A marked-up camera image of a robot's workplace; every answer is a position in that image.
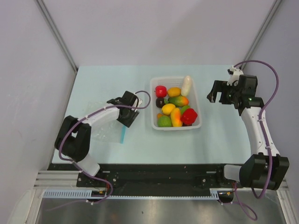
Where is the dark purple mangosteen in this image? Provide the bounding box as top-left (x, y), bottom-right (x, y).
top-left (156, 98), bottom-right (165, 108)

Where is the aluminium frame post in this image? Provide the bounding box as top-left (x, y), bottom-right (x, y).
top-left (243, 0), bottom-right (284, 61)
top-left (34, 0), bottom-right (78, 74)

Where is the green leaf vegetable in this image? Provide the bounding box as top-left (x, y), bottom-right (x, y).
top-left (180, 105), bottom-right (191, 115)

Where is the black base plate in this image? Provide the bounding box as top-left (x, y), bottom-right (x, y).
top-left (48, 163), bottom-right (243, 198)

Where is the left aluminium frame post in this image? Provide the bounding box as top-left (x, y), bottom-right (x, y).
top-left (34, 0), bottom-right (78, 74)

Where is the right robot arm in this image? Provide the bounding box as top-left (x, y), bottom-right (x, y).
top-left (207, 75), bottom-right (290, 190)

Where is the red apple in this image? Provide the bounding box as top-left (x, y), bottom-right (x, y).
top-left (155, 85), bottom-right (167, 98)

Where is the clear zip top bag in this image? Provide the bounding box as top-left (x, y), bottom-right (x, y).
top-left (84, 101), bottom-right (126, 144)

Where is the white cable duct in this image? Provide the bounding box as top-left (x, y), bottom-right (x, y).
top-left (43, 188), bottom-right (221, 200)

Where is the green orange mango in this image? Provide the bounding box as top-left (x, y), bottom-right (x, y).
top-left (168, 96), bottom-right (189, 107)

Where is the orange papaya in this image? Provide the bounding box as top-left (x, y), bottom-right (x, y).
top-left (170, 108), bottom-right (183, 127)

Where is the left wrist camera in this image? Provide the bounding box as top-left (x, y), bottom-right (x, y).
top-left (134, 98), bottom-right (142, 107)

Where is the right aluminium frame post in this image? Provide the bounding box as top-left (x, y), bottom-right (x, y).
top-left (243, 0), bottom-right (284, 61)

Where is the yellow lemon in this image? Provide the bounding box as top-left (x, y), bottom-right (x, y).
top-left (161, 104), bottom-right (176, 116)

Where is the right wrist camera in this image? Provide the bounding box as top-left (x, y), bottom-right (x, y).
top-left (227, 66), bottom-right (243, 86)

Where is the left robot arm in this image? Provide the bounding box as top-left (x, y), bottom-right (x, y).
top-left (54, 91), bottom-right (140, 187)

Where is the red bell pepper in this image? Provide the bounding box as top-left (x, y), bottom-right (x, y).
top-left (181, 108), bottom-right (198, 126)

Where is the aluminium front rail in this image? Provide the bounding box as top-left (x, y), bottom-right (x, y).
top-left (34, 171), bottom-right (79, 189)

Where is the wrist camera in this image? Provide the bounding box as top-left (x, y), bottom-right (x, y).
top-left (227, 66), bottom-right (243, 86)
top-left (134, 98), bottom-right (142, 107)

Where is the green lime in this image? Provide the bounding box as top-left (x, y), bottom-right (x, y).
top-left (157, 115), bottom-right (172, 127)

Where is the orange yellow mango top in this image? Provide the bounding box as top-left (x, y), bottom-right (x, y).
top-left (167, 87), bottom-right (181, 98)

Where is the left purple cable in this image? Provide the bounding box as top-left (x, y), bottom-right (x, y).
top-left (44, 90), bottom-right (151, 212)

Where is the white plastic basket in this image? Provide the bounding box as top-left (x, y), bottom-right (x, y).
top-left (150, 76), bottom-right (202, 131)

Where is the white radish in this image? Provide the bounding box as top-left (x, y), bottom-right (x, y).
top-left (181, 76), bottom-right (192, 97)

